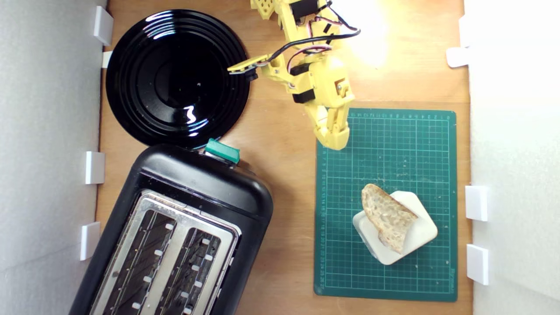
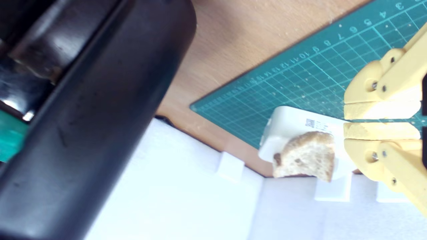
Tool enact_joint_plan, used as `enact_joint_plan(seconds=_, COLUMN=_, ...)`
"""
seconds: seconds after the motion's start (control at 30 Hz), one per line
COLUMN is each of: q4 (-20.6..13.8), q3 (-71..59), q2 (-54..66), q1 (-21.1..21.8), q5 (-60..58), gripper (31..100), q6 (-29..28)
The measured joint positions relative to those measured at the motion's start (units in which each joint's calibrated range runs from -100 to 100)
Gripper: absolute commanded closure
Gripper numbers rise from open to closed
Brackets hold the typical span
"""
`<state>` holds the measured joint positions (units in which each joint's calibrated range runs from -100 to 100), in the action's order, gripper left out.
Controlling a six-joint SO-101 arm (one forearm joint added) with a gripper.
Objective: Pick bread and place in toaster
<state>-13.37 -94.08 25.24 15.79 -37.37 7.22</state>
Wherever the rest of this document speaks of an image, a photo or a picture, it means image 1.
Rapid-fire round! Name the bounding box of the brown bread slice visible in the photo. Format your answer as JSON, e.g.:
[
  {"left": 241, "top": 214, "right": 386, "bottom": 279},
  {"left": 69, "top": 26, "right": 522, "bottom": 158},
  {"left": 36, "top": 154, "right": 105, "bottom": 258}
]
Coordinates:
[{"left": 361, "top": 183, "right": 419, "bottom": 255}]

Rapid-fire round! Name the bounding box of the green toaster lever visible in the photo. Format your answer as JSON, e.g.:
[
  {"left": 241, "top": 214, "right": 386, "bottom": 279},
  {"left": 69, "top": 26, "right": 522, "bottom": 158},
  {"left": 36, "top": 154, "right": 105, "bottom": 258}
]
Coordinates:
[{"left": 204, "top": 138, "right": 241, "bottom": 165}]

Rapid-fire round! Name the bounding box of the black two-slot toaster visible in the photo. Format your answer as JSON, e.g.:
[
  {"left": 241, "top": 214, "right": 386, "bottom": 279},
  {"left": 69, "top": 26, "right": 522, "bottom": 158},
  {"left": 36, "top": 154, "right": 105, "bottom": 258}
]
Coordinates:
[{"left": 69, "top": 144, "right": 274, "bottom": 315}]

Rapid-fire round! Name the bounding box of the green cutting mat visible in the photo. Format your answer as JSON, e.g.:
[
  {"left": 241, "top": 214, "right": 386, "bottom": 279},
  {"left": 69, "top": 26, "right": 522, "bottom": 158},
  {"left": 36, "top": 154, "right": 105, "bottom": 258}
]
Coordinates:
[{"left": 314, "top": 107, "right": 458, "bottom": 302}]

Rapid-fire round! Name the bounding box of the white block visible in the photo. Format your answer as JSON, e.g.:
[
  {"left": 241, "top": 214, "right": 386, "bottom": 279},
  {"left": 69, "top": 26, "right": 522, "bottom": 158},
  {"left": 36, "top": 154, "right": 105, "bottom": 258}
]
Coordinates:
[{"left": 352, "top": 191, "right": 438, "bottom": 266}]

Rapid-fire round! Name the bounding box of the black round plate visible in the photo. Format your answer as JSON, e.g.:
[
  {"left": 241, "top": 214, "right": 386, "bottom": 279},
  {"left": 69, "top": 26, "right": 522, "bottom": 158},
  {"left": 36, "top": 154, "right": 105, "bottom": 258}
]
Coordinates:
[{"left": 106, "top": 10, "right": 251, "bottom": 149}]

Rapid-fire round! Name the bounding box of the yellow wrist camera mount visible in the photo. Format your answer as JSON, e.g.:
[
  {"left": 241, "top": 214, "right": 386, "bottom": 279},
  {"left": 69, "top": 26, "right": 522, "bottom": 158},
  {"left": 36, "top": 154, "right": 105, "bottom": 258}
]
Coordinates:
[{"left": 227, "top": 54, "right": 271, "bottom": 82}]

